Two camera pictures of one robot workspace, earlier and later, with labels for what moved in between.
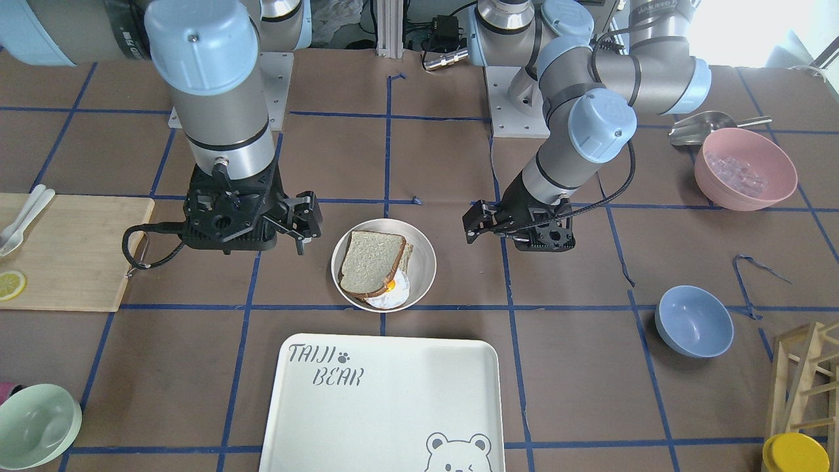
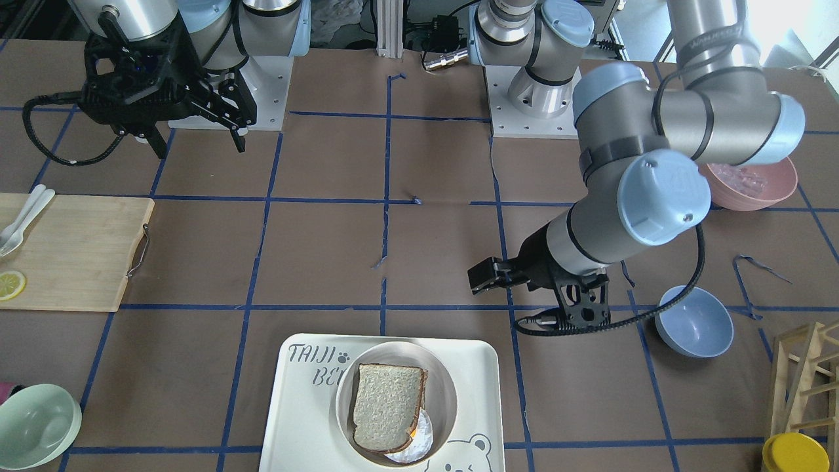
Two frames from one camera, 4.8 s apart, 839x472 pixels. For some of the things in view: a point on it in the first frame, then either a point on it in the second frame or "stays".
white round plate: [421, 267] to [440, 398]
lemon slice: [12, 283] stays
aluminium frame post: [390, 28] stays
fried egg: [394, 295] to [423, 438]
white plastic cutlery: [12, 236] stays
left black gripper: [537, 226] to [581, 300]
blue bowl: [691, 321] stays
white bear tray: [354, 403] stays
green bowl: [39, 423] stays
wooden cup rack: [805, 385] stays
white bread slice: [370, 261] to [388, 398]
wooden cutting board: [71, 254] stays
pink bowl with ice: [743, 170] stays
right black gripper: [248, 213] to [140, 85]
